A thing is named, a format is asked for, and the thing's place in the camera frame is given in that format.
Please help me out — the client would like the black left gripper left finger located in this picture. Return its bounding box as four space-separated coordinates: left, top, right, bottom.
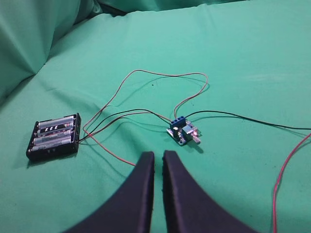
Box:
66 151 155 233

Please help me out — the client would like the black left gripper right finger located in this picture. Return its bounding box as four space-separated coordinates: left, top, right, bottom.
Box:
163 150 255 233

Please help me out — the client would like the small speed controller board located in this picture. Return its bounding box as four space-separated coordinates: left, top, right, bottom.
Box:
166 116 201 146

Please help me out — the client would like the aa battery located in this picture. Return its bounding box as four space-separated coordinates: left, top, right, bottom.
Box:
36 127 73 137
38 115 74 129
33 136 71 146

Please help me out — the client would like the black battery holder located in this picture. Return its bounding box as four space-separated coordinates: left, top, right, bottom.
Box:
26 113 81 162

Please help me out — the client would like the green backdrop cloth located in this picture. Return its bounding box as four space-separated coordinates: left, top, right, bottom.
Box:
0 0 248 102

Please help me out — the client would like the black turntable wire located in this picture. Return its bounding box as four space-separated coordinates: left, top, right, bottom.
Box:
188 110 311 130

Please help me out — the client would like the black battery wire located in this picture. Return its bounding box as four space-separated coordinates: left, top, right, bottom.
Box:
78 109 174 143

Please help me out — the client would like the red turntable wire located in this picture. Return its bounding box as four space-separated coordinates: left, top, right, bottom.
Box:
272 133 311 233

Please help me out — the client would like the red battery wire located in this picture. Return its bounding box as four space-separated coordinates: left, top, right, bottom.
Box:
83 69 209 166

